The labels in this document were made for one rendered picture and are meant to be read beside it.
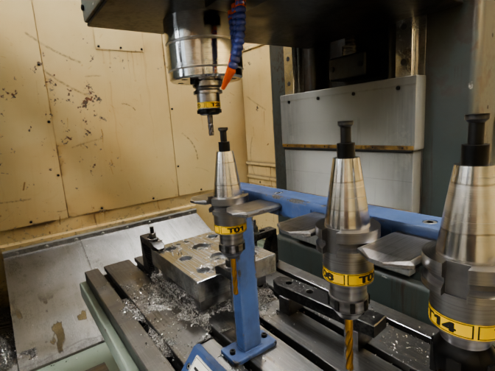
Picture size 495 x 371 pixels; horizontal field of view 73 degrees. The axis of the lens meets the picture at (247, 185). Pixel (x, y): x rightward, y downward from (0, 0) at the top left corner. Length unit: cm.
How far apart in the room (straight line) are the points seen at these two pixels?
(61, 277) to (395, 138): 132
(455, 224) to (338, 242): 10
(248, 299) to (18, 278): 114
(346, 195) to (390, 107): 63
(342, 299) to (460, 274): 13
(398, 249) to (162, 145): 157
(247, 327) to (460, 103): 67
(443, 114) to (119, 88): 135
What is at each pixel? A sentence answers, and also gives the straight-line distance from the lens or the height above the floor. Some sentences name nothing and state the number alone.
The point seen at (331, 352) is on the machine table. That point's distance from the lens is 71.
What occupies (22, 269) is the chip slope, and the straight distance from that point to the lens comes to 165.
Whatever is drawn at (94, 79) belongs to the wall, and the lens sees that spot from 172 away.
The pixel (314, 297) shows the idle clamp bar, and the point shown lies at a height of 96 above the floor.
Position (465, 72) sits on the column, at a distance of 91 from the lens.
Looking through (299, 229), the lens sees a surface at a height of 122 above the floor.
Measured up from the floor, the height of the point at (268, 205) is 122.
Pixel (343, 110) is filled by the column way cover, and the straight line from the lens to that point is 102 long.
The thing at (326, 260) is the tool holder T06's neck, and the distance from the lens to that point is 35.
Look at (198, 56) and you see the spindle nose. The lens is 69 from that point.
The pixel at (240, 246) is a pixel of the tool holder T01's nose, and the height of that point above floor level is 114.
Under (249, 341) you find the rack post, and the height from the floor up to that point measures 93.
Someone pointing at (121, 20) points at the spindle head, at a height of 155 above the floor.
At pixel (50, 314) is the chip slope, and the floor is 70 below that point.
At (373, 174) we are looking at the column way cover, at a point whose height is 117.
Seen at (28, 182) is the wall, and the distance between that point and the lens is 167.
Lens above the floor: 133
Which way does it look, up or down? 11 degrees down
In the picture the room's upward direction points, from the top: 4 degrees counter-clockwise
